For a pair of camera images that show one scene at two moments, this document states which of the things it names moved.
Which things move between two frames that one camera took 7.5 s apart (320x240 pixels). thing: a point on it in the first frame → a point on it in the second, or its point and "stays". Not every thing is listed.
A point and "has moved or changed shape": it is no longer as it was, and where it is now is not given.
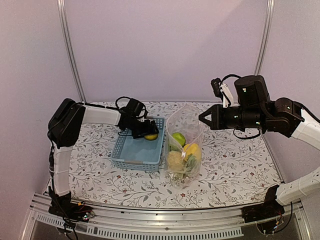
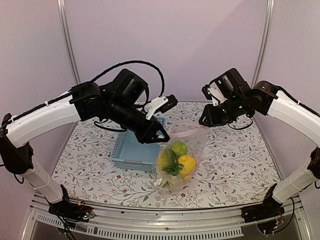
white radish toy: [191, 163] → [174, 170]
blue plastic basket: [139, 154] stays
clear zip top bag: [183, 147] has moved or changed shape
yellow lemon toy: [191, 148] → [189, 164]
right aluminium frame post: [268, 16] stays
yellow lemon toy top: [151, 137] has moved or changed shape
